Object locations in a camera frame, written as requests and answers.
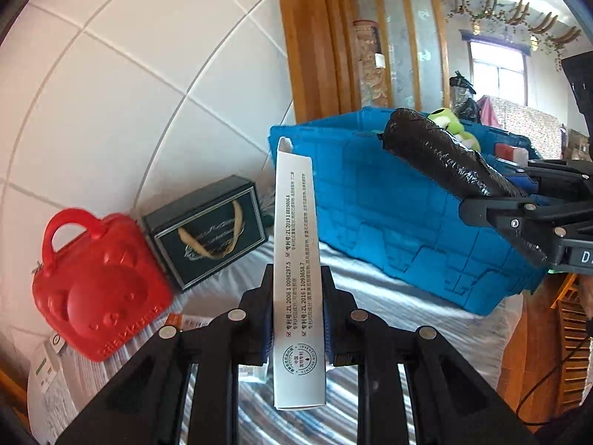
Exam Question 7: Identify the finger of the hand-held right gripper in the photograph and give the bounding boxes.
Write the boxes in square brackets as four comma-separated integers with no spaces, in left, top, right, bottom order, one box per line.
[458,196,593,243]
[503,158,593,198]

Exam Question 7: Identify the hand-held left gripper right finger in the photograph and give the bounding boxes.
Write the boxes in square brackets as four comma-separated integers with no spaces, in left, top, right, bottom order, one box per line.
[321,264,538,445]

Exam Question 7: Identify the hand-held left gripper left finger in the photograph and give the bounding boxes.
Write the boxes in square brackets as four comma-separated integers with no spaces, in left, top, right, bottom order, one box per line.
[56,263,276,445]

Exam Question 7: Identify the long white carton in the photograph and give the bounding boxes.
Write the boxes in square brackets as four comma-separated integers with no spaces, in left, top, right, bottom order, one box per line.
[270,136,327,411]

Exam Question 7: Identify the black plastic bag roll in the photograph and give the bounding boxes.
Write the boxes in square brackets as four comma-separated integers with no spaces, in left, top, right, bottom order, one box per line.
[379,108,550,267]

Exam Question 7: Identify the blue plastic crate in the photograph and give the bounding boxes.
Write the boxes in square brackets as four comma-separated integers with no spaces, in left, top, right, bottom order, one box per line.
[269,106,552,317]

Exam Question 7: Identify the plastic-covered white desktop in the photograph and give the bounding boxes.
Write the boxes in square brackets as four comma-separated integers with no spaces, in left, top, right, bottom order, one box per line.
[25,236,526,445]

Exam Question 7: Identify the red white box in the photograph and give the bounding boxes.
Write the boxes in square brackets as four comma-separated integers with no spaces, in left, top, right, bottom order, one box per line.
[493,141,529,165]

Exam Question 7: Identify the floral cloth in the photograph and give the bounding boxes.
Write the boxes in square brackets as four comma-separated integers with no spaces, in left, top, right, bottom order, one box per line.
[477,95,563,158]

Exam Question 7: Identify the wooden chair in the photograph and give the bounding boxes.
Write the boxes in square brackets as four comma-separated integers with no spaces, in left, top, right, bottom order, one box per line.
[551,273,593,409]

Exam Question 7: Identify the orange white box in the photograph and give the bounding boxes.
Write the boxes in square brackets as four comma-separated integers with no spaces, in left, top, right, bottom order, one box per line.
[164,313,216,333]

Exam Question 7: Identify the dark green gift box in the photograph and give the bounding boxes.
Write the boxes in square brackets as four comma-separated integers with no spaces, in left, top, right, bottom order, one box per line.
[141,175,268,292]

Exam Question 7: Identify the black flat panel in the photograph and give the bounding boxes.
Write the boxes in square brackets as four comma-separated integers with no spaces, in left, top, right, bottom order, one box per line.
[560,51,593,116]

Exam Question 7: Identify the green frog toy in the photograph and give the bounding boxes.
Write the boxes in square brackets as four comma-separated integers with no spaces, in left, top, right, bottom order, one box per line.
[426,106,483,151]

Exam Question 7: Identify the window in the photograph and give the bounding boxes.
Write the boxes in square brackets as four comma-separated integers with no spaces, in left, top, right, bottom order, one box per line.
[468,39,529,107]

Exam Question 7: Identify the hanging vine decoration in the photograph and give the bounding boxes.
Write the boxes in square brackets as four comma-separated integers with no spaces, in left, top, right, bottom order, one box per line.
[442,0,582,52]

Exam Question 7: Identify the red bear-face carry case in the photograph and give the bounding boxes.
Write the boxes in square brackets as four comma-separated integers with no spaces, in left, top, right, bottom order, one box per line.
[32,208,171,363]

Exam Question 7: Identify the white label card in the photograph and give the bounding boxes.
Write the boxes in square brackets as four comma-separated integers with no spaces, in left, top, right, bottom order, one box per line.
[32,340,63,397]

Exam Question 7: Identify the black cable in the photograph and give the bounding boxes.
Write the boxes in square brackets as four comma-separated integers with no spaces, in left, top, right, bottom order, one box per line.
[516,320,593,415]

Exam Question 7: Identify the wooden door frame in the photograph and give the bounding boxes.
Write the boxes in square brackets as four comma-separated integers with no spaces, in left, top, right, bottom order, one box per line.
[273,0,450,123]

